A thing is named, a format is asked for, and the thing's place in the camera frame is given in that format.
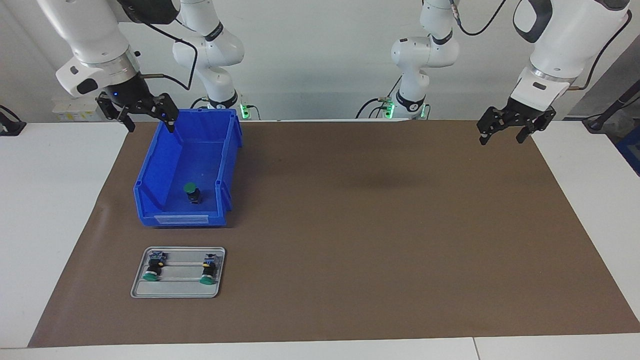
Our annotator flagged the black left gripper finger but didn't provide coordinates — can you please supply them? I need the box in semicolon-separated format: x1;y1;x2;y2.
516;107;557;145
476;106;507;146

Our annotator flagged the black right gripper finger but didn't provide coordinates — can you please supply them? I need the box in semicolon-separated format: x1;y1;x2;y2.
153;92;179;134
96;95;136;133

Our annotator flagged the white power strip box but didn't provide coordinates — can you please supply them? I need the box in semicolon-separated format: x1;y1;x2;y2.
52;99;108;122

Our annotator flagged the blue plastic storage bin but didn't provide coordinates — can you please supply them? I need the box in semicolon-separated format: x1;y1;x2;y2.
133;107;244;228

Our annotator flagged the black stand pole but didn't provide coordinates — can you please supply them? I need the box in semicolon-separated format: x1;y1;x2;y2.
582;80;640;132

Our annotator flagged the blue crate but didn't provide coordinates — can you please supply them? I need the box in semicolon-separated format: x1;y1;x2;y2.
616;127;640;177

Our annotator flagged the black clamp device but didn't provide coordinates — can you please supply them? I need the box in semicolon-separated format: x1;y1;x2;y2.
0;105;27;137

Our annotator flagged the grey metal tray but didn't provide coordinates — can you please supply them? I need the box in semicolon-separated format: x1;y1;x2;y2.
130;246;226;299

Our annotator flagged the brown paper table mat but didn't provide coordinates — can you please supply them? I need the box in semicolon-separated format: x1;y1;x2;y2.
27;119;640;348

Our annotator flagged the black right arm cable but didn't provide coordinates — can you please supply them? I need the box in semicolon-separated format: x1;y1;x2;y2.
115;0;200;93

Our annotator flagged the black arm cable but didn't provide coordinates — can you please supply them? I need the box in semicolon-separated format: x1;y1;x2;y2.
115;0;200;93
447;0;633;92

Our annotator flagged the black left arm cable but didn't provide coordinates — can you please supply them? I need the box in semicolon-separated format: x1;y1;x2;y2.
447;0;633;92

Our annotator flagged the black left base cable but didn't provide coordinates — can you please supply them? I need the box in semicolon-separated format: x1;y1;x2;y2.
356;77;403;119

